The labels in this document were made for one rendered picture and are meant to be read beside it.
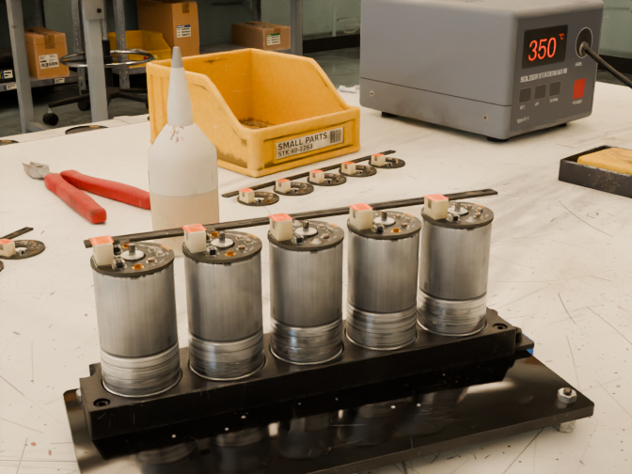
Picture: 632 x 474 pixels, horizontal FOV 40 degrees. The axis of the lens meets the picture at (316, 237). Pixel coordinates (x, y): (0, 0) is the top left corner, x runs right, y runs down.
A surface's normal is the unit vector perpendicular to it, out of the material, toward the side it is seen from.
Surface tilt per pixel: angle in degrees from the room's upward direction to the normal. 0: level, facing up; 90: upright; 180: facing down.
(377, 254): 90
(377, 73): 90
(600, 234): 0
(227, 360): 90
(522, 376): 0
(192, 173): 97
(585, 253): 0
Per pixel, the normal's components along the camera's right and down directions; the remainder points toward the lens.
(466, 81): -0.75, 0.23
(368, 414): 0.00, -0.93
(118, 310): -0.28, 0.34
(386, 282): -0.02, 0.36
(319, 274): 0.33, 0.33
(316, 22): 0.64, 0.27
